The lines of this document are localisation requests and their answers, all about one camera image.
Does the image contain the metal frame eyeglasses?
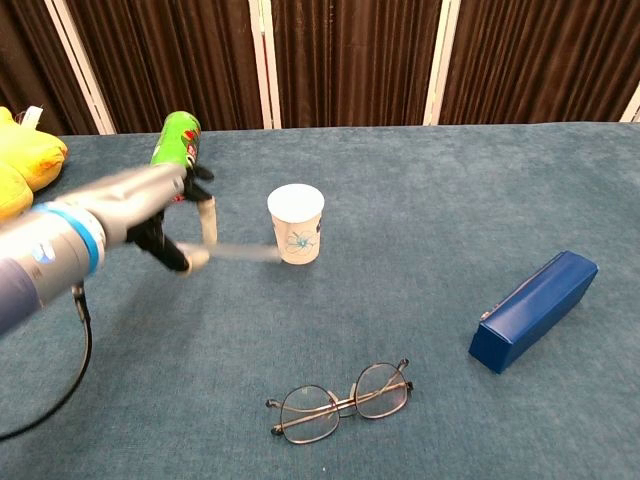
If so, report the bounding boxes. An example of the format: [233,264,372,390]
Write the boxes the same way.
[265,357,415,446]

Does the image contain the yellow plush toy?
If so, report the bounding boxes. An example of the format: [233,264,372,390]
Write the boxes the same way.
[0,105,69,224]

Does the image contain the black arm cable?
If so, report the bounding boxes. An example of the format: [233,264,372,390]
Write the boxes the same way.
[0,282,95,442]

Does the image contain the green chips can red lid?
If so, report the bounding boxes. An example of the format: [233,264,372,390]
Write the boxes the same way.
[149,110,203,204]

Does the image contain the white folding screen frame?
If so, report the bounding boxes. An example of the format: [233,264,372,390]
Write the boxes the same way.
[43,0,640,135]

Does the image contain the white paper cup blue flower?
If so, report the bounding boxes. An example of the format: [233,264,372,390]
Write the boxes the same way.
[266,183,326,266]

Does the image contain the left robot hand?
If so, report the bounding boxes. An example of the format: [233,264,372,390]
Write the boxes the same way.
[58,162,219,277]

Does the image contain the dark brown curtain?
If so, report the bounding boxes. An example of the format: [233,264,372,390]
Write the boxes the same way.
[0,0,640,136]

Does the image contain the blue pencil case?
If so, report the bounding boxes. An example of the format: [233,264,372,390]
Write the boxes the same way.
[468,250,600,376]

